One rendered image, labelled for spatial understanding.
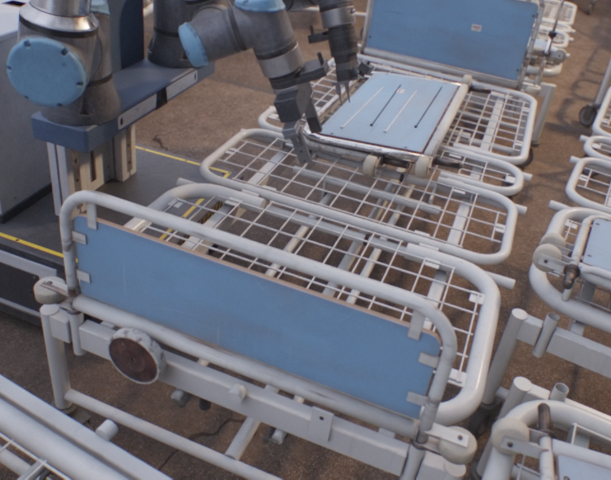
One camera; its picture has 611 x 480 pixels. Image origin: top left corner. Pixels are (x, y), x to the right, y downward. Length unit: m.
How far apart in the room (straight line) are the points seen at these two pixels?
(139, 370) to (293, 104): 0.61
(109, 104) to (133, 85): 0.22
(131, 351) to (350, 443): 0.44
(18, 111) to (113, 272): 0.77
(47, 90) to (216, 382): 0.66
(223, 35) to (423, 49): 1.73
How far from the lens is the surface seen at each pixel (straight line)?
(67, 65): 1.29
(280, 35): 1.27
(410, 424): 1.12
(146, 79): 1.80
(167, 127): 3.21
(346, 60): 1.68
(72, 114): 1.52
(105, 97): 1.54
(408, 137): 1.97
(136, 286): 1.21
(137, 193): 2.02
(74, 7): 1.30
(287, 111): 1.31
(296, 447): 1.71
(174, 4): 1.86
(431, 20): 2.86
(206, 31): 1.28
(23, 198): 1.98
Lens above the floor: 1.36
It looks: 32 degrees down
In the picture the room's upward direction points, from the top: 8 degrees clockwise
